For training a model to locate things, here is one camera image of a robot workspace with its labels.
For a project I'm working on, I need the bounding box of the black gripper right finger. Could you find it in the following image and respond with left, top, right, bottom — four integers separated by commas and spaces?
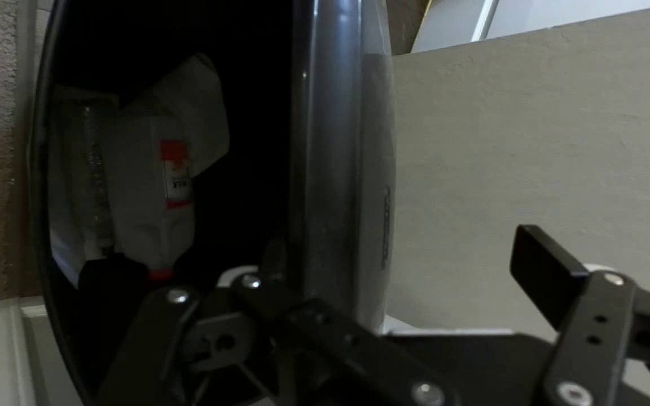
511, 225, 650, 406

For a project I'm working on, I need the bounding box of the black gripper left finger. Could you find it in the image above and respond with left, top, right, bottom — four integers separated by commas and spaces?
93, 273, 460, 406

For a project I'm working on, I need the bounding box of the black plastic trash can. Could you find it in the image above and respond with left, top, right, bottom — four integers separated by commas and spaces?
29, 0, 395, 402

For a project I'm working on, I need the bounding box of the white paper trash with label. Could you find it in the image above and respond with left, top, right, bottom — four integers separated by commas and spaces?
101, 54, 230, 278

